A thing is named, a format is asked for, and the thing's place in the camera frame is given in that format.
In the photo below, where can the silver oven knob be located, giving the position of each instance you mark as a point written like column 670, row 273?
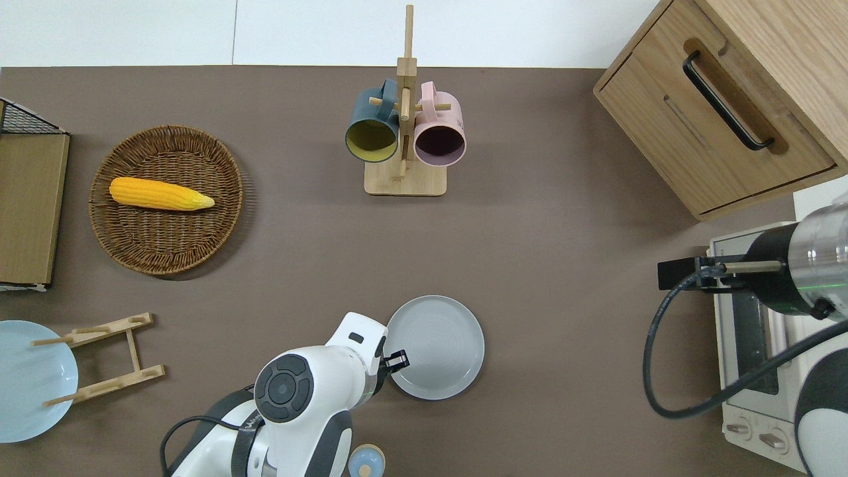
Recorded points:
column 739, row 429
column 773, row 440

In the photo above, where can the light blue plate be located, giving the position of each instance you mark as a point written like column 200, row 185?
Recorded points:
column 26, row 384

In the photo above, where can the dark teal mug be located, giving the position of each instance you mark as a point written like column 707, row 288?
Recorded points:
column 371, row 112

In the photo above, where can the brown table mat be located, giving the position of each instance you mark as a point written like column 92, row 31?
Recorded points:
column 563, row 298

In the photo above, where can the round wicker basket tray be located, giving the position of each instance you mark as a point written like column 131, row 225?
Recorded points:
column 165, row 238

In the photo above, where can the yellow corn cob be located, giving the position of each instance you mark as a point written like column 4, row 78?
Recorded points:
column 159, row 193

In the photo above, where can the light wooden cabinet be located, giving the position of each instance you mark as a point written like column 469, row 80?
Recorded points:
column 662, row 119

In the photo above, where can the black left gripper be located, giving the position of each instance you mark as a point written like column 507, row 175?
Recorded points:
column 381, row 381

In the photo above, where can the white toaster oven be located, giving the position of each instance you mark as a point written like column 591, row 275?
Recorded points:
column 722, row 331

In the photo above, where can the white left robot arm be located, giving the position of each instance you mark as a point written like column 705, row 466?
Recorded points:
column 285, row 387

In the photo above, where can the gray round plate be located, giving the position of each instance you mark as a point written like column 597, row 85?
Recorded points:
column 437, row 344

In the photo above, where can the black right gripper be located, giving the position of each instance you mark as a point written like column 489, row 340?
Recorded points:
column 732, row 285

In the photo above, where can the pink mug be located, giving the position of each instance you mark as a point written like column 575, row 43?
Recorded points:
column 445, row 116

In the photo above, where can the bamboo mug rack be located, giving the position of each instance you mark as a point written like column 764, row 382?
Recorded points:
column 404, row 179

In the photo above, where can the bamboo plate stand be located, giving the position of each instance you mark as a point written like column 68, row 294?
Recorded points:
column 132, row 351

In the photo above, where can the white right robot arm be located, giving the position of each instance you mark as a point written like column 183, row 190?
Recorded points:
column 821, row 252

